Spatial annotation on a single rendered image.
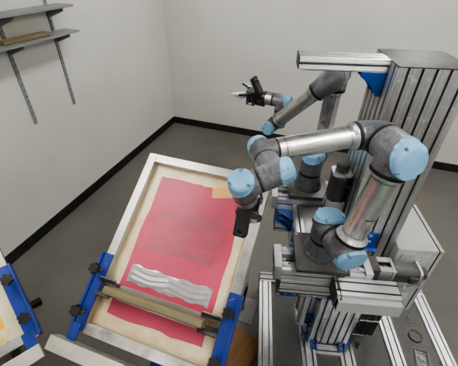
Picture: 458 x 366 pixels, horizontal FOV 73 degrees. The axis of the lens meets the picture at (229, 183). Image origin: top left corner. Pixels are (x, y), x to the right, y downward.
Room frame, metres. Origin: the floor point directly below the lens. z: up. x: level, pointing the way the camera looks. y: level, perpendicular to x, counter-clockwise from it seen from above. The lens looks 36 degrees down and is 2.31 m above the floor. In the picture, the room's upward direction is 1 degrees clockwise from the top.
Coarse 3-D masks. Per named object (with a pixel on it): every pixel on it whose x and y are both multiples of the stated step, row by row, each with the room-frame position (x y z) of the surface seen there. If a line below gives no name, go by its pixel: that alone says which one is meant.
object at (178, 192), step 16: (160, 192) 1.10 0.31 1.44; (176, 192) 1.09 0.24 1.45; (192, 192) 1.08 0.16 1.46; (160, 208) 1.03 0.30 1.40; (192, 208) 1.02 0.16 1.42; (144, 224) 0.98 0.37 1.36; (144, 240) 0.92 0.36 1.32; (144, 256) 0.86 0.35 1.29; (160, 256) 0.85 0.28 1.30; (128, 272) 0.81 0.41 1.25; (144, 288) 0.75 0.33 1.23; (112, 304) 0.71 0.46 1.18; (128, 304) 0.70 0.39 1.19; (128, 320) 0.65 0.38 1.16; (144, 320) 0.65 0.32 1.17
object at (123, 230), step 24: (144, 168) 1.18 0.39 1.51; (192, 168) 1.15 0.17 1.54; (216, 168) 1.14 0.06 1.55; (144, 192) 1.10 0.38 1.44; (264, 192) 1.01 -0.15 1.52; (120, 240) 0.90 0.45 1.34; (240, 264) 0.77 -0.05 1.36; (240, 288) 0.70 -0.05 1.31; (96, 336) 0.59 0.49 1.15; (120, 336) 0.59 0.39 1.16; (168, 360) 0.51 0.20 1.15
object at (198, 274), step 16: (208, 192) 1.07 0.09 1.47; (208, 208) 1.01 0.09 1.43; (224, 208) 1.00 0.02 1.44; (224, 240) 0.88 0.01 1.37; (224, 256) 0.83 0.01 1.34; (176, 272) 0.79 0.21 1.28; (192, 272) 0.78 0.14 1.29; (208, 272) 0.78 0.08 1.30; (224, 272) 0.77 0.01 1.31; (192, 304) 0.68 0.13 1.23; (160, 320) 0.64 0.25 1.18; (208, 320) 0.63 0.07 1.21; (176, 336) 0.59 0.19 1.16; (192, 336) 0.59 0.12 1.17
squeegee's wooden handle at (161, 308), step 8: (104, 288) 0.70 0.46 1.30; (112, 288) 0.70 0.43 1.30; (120, 288) 0.73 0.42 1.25; (112, 296) 0.67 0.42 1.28; (120, 296) 0.67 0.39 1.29; (128, 296) 0.67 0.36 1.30; (136, 296) 0.66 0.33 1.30; (136, 304) 0.64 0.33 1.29; (144, 304) 0.64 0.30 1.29; (152, 304) 0.63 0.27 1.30; (160, 304) 0.64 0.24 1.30; (160, 312) 0.61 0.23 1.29; (168, 312) 0.61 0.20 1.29; (176, 312) 0.60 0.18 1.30; (184, 312) 0.61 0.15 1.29; (184, 320) 0.58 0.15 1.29; (192, 320) 0.58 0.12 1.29; (200, 320) 0.58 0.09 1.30; (200, 328) 0.56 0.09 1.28
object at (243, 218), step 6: (240, 210) 0.75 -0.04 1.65; (240, 216) 0.74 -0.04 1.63; (246, 216) 0.74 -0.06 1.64; (240, 222) 0.73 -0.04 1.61; (246, 222) 0.73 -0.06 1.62; (234, 228) 0.73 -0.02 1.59; (240, 228) 0.72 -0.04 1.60; (246, 228) 0.72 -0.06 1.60; (234, 234) 0.72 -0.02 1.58; (240, 234) 0.71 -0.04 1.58; (246, 234) 0.72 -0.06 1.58
